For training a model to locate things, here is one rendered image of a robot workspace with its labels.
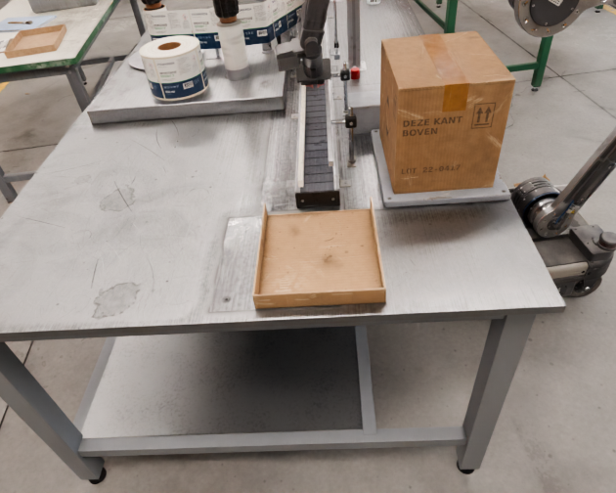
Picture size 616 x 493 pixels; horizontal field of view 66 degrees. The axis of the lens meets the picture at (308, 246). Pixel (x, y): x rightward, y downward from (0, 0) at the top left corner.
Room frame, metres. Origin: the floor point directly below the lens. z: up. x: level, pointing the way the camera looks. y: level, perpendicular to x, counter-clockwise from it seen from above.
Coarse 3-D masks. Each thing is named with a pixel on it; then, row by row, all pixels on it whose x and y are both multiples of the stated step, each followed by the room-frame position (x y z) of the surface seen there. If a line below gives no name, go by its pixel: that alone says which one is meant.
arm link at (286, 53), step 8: (296, 40) 1.33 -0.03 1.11; (312, 40) 1.25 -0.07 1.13; (280, 48) 1.31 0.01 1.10; (288, 48) 1.31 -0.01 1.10; (296, 48) 1.30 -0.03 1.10; (312, 48) 1.26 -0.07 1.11; (280, 56) 1.30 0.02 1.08; (288, 56) 1.30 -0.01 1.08; (296, 56) 1.30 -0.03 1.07; (280, 64) 1.30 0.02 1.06; (288, 64) 1.30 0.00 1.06; (296, 64) 1.30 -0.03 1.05
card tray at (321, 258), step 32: (288, 224) 0.89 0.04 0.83; (320, 224) 0.87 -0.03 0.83; (352, 224) 0.86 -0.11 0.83; (288, 256) 0.77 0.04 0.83; (320, 256) 0.76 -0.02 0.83; (352, 256) 0.75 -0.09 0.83; (256, 288) 0.67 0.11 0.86; (288, 288) 0.68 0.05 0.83; (320, 288) 0.67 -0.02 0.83; (352, 288) 0.66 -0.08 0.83; (384, 288) 0.62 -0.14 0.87
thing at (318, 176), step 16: (320, 96) 1.47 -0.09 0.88; (320, 112) 1.35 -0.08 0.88; (320, 128) 1.25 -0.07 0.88; (304, 144) 1.17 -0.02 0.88; (320, 144) 1.16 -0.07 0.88; (304, 160) 1.09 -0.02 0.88; (320, 160) 1.08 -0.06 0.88; (304, 176) 1.01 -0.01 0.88; (320, 176) 1.01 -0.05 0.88; (304, 192) 0.95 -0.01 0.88; (320, 192) 0.94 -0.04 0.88
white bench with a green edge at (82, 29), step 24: (24, 0) 3.62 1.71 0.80; (48, 24) 2.97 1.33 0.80; (72, 24) 2.91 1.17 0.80; (96, 24) 2.86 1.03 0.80; (144, 24) 4.19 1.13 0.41; (72, 48) 2.50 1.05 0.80; (0, 72) 2.34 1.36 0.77; (24, 72) 2.39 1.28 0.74; (48, 72) 2.40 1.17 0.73; (72, 72) 2.39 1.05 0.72; (0, 168) 2.40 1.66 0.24
